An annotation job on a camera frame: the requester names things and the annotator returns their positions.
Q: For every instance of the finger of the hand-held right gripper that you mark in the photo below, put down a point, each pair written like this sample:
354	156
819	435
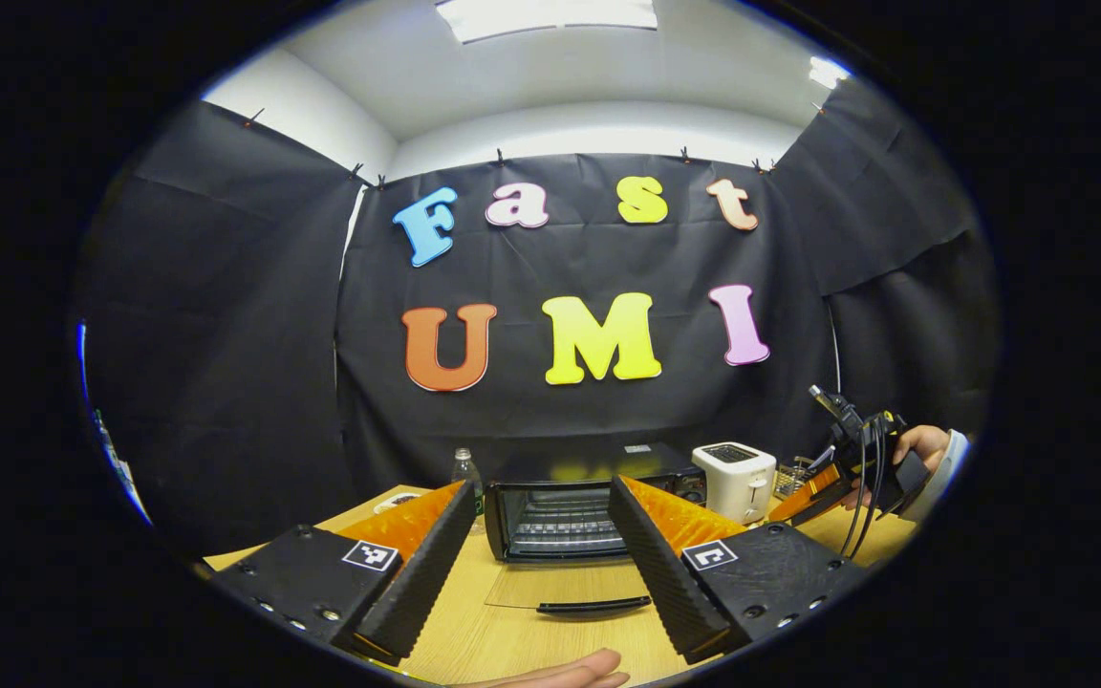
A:
804	497

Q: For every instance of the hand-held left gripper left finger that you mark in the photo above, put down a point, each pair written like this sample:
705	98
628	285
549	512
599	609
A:
426	564

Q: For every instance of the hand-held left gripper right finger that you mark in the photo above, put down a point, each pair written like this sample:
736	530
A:
656	564

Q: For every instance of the black electric oven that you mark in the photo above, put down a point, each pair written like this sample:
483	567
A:
550	516

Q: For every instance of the clear utensil holder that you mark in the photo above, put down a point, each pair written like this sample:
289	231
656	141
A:
792	478

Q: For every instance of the white toaster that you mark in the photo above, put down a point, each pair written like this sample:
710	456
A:
737	483

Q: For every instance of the white divided snack dish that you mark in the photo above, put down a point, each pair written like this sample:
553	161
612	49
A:
398	501

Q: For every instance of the clear plastic water bottle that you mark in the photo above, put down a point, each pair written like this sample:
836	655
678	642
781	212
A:
467	478

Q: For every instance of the black backdrop cloth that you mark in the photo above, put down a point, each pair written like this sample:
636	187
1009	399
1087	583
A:
589	411

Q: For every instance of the small ceiling light panel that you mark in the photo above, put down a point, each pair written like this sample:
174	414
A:
828	72

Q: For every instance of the large ceiling light panel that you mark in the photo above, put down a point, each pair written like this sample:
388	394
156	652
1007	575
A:
550	17

